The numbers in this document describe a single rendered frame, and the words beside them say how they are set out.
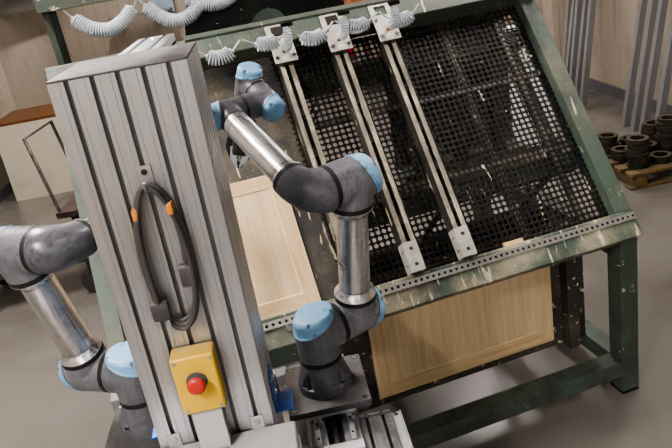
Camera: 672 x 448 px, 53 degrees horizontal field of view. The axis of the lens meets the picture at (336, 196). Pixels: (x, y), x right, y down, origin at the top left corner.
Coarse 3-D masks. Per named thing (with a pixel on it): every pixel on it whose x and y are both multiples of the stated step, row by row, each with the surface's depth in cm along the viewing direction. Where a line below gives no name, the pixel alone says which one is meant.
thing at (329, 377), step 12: (336, 360) 182; (300, 372) 186; (312, 372) 181; (324, 372) 181; (336, 372) 182; (348, 372) 186; (300, 384) 185; (312, 384) 182; (324, 384) 181; (336, 384) 182; (348, 384) 185; (312, 396) 182; (324, 396) 182; (336, 396) 182
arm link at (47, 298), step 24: (0, 240) 157; (24, 240) 155; (0, 264) 158; (24, 264) 155; (24, 288) 161; (48, 288) 166; (48, 312) 168; (72, 312) 173; (72, 336) 174; (96, 336) 183; (72, 360) 176; (96, 360) 179; (72, 384) 181; (96, 384) 178
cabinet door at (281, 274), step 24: (240, 192) 272; (264, 192) 273; (240, 216) 269; (264, 216) 270; (288, 216) 271; (264, 240) 267; (288, 240) 268; (264, 264) 264; (288, 264) 265; (264, 288) 261; (288, 288) 262; (312, 288) 263; (264, 312) 258
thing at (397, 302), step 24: (528, 240) 279; (576, 240) 282; (600, 240) 284; (624, 240) 286; (456, 264) 272; (504, 264) 274; (528, 264) 276; (552, 264) 285; (408, 288) 266; (432, 288) 267; (456, 288) 268; (288, 312) 256; (288, 336) 253
